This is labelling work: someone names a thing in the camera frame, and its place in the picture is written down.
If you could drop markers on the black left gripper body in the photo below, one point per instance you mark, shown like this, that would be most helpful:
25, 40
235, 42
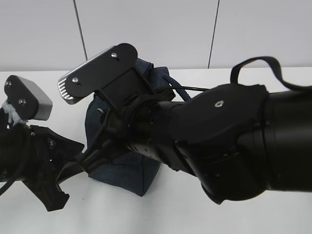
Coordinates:
29, 156

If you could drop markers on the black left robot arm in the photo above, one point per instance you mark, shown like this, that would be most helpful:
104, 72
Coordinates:
69, 169

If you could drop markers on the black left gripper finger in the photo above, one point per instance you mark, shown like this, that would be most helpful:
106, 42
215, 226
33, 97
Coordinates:
50, 194
62, 150

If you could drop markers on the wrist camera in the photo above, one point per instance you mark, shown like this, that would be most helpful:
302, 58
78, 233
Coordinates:
28, 99
112, 75

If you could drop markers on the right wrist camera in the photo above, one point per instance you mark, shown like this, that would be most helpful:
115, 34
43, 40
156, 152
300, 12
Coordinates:
112, 75

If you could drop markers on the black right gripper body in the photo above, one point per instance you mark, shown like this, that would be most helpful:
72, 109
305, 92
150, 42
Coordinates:
105, 152

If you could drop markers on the navy blue lunch bag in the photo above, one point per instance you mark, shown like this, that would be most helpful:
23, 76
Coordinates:
139, 183

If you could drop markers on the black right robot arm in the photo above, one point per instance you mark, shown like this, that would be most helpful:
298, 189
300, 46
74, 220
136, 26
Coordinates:
239, 141

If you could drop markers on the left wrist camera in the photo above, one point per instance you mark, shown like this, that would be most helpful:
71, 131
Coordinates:
28, 99

